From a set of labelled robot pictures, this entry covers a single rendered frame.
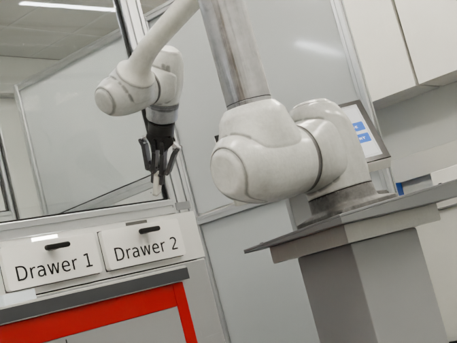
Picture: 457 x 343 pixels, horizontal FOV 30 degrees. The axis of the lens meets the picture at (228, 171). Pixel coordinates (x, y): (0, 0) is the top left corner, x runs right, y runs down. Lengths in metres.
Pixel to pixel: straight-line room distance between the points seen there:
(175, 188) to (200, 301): 0.35
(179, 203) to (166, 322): 0.95
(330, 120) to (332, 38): 1.67
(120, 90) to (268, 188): 0.57
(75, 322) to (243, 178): 0.46
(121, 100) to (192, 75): 1.84
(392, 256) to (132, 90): 0.77
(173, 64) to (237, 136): 0.56
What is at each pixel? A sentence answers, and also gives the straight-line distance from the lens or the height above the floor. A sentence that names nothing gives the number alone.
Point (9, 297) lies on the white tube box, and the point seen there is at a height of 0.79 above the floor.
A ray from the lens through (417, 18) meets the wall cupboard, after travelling 5.21.
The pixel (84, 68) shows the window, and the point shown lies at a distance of 2.54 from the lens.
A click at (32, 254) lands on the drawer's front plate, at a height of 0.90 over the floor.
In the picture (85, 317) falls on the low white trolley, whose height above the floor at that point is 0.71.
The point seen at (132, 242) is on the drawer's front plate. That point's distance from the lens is 2.41.
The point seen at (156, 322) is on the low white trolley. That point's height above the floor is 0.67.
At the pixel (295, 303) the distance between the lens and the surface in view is 3.74.
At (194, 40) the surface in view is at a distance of 3.99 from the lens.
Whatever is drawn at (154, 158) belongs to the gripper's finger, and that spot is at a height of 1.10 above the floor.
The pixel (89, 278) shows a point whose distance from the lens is 2.32.
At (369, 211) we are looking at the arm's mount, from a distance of 1.76.
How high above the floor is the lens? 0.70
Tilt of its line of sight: 7 degrees up
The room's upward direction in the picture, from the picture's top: 15 degrees counter-clockwise
